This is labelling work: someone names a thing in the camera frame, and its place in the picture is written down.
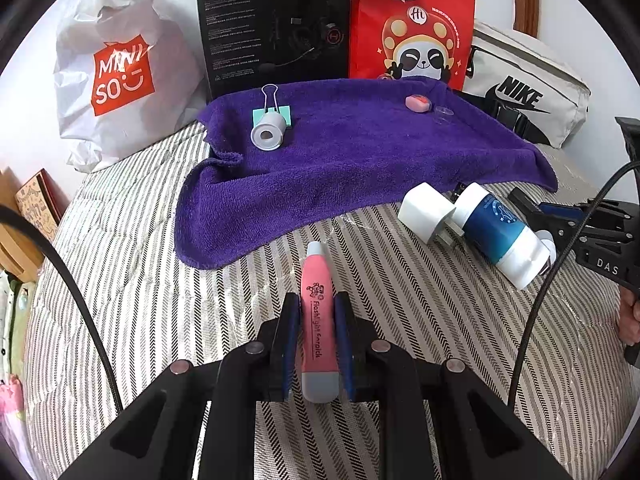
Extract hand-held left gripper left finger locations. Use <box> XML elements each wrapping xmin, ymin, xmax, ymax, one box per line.
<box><xmin>60</xmin><ymin>291</ymin><xmax>301</xmax><ymax>480</ymax></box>

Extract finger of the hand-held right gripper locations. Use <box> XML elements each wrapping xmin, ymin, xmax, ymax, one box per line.
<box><xmin>509</xmin><ymin>187</ymin><xmax>626</xmax><ymax>233</ymax></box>
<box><xmin>550</xmin><ymin>227</ymin><xmax>628</xmax><ymax>261</ymax></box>

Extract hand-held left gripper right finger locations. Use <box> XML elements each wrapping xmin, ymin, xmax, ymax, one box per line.
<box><xmin>334</xmin><ymin>291</ymin><xmax>576</xmax><ymax>480</ymax></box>

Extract pink flashlight pen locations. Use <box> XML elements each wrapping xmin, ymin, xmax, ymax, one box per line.
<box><xmin>299</xmin><ymin>241</ymin><xmax>343</xmax><ymax>405</ymax></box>

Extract blue white cylinder bottle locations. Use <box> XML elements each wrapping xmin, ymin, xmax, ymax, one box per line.
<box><xmin>452</xmin><ymin>182</ymin><xmax>551</xmax><ymax>291</ymax></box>

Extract white charger plug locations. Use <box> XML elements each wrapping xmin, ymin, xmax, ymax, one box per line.
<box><xmin>397</xmin><ymin>183</ymin><xmax>457</xmax><ymax>247</ymax></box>

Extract white tape roll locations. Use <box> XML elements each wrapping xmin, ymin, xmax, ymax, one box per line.
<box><xmin>250</xmin><ymin>109</ymin><xmax>287</xmax><ymax>152</ymax></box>

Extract green binder clip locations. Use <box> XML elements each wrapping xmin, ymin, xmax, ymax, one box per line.
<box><xmin>252</xmin><ymin>84</ymin><xmax>293</xmax><ymax>131</ymax></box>

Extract person's right hand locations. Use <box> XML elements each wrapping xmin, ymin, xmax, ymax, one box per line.
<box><xmin>619</xmin><ymin>287</ymin><xmax>640</xmax><ymax>348</ymax></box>

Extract white waist bag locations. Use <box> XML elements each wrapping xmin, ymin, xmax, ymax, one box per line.
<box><xmin>452</xmin><ymin>19</ymin><xmax>592</xmax><ymax>150</ymax></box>

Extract purple towel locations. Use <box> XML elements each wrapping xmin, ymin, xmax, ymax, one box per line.
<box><xmin>174</xmin><ymin>76</ymin><xmax>560</xmax><ymax>270</ymax></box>

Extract red paper panda bag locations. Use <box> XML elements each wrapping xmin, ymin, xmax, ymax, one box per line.
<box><xmin>348</xmin><ymin>0</ymin><xmax>477</xmax><ymax>92</ymax></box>

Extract white patterned cloth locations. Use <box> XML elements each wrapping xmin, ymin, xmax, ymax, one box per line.
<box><xmin>0</xmin><ymin>270</ymin><xmax>36</xmax><ymax>381</ymax></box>

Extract pink cloth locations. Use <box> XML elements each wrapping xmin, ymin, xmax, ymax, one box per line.
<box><xmin>0</xmin><ymin>377</ymin><xmax>26</xmax><ymax>433</ymax></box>

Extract brown patterned box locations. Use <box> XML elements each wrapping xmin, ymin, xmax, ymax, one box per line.
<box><xmin>15</xmin><ymin>169</ymin><xmax>71</xmax><ymax>241</ymax></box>

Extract wooden furniture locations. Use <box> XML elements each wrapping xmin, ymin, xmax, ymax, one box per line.
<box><xmin>0</xmin><ymin>167</ymin><xmax>46</xmax><ymax>281</ymax></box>

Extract white plastic shopping bag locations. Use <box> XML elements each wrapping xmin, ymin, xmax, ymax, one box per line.
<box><xmin>52</xmin><ymin>0</ymin><xmax>211</xmax><ymax>173</ymax></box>

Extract black headset box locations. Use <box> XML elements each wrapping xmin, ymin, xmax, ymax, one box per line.
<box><xmin>165</xmin><ymin>0</ymin><xmax>352</xmax><ymax>101</ymax></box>

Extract black cable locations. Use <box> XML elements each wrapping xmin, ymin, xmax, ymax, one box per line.
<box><xmin>0</xmin><ymin>206</ymin><xmax>123</xmax><ymax>413</ymax></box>
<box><xmin>505</xmin><ymin>159</ymin><xmax>640</xmax><ymax>408</ymax></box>

